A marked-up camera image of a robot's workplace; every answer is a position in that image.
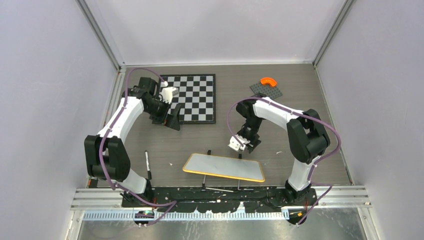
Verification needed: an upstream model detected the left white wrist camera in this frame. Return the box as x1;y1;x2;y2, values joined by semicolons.
160;86;180;104

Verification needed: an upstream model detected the grey lego baseplate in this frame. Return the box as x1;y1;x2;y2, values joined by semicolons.
249;82;283;100

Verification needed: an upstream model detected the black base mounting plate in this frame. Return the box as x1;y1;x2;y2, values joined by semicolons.
141;186;317;214

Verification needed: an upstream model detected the yellow framed whiteboard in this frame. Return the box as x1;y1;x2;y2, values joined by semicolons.
182;153;265;183

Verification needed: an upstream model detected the black white checkerboard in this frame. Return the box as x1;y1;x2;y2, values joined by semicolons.
161;74;217;124

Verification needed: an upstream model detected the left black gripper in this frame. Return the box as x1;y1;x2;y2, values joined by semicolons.
144;97;181;131

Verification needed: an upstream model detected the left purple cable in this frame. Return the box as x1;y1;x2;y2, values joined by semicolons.
98;67;178;227

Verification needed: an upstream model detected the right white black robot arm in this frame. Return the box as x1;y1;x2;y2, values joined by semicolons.
228;95;331;205

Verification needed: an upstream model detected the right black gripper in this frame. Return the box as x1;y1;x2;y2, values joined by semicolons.
237;116;263;153

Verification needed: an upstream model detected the orange curved block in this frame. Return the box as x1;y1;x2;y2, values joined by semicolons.
260;77;278;88

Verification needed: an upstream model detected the black white marker pen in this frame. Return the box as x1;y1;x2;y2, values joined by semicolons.
144;150;152;180

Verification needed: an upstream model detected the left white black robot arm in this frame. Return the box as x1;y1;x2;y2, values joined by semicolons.
84;77;181;207

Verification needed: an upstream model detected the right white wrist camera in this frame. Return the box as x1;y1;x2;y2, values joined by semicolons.
228;135;250;152

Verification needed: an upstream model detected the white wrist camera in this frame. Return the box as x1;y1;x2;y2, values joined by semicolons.
160;86;180;104
228;135;250;152

